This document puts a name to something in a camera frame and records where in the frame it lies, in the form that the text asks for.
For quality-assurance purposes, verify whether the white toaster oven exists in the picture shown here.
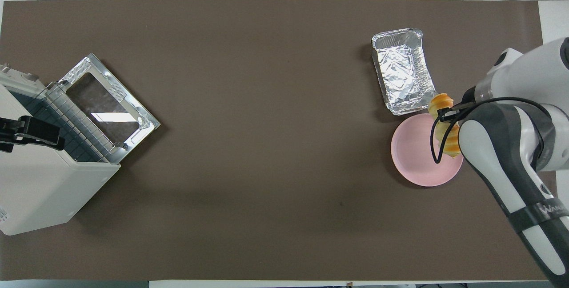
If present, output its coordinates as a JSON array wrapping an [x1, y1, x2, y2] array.
[[0, 53, 161, 236]]

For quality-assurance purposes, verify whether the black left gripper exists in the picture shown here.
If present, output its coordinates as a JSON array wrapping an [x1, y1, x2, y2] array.
[[17, 116, 65, 152]]

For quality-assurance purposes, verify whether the glass oven door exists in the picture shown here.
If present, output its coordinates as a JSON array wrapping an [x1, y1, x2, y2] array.
[[50, 53, 161, 164]]

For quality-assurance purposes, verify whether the golden bread loaf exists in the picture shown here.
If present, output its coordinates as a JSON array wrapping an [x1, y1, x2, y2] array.
[[428, 93, 463, 159]]

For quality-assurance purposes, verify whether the metal oven wire rack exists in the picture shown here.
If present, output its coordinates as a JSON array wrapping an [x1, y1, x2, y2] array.
[[9, 83, 112, 164]]

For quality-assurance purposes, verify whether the pink round plate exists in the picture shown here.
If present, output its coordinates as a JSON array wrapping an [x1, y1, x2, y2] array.
[[391, 113, 465, 187]]

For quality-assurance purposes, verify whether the brown table mat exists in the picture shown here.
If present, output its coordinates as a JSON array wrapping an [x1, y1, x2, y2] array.
[[0, 0, 559, 281]]

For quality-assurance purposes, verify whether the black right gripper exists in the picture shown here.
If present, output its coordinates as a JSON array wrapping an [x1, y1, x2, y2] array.
[[437, 87, 477, 123]]

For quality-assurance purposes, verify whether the aluminium foil tray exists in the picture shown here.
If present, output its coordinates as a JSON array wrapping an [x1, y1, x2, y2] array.
[[372, 28, 437, 116]]

